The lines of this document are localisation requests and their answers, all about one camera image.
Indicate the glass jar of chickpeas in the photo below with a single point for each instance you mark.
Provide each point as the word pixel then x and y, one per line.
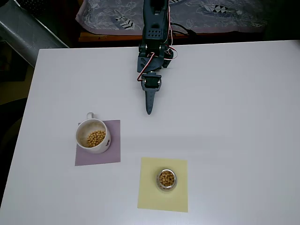
pixel 167 180

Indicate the loose poured soybeans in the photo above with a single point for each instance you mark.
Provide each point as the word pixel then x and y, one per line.
pixel 96 138

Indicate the purple paper mat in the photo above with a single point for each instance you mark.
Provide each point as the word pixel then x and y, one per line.
pixel 114 150

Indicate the white ceramic mug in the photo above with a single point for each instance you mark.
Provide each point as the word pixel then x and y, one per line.
pixel 104 146

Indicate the floral patterned blanket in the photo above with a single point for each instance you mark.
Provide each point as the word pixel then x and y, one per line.
pixel 211 18

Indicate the yellow paper mat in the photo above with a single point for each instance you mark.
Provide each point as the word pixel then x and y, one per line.
pixel 150 199

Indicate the silver foil padded roll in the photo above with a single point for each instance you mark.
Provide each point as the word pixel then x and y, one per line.
pixel 23 30

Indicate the brown wooden bed frame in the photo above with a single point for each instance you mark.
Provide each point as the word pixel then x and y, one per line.
pixel 105 37

